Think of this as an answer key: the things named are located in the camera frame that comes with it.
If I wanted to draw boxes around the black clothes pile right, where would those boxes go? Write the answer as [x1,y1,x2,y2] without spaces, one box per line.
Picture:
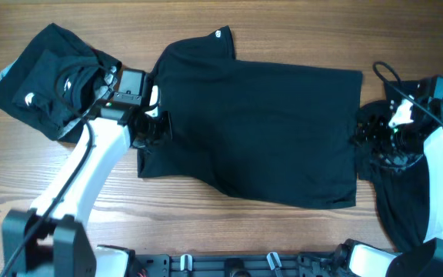
[355,87,443,252]

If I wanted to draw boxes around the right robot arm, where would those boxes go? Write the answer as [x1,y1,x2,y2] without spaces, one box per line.
[332,101,443,276]

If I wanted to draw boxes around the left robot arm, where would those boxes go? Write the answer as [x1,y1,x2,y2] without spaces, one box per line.
[1,100,172,276]

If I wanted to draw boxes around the white rail clip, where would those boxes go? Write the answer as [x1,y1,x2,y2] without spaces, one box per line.
[266,252,283,277]
[179,254,193,272]

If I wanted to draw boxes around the black t-shirt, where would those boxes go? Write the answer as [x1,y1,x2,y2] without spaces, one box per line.
[138,26,363,209]

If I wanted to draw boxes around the right white rail clip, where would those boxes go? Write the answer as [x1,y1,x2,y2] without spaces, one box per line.
[266,252,283,277]

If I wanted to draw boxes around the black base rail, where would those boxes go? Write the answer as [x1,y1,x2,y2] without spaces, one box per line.
[135,252,354,277]

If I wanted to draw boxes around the left white rail clip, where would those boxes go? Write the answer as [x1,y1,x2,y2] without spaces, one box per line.
[179,254,193,272]

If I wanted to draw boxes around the folded black clothes stack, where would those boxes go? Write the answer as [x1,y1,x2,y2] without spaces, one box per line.
[0,23,122,143]

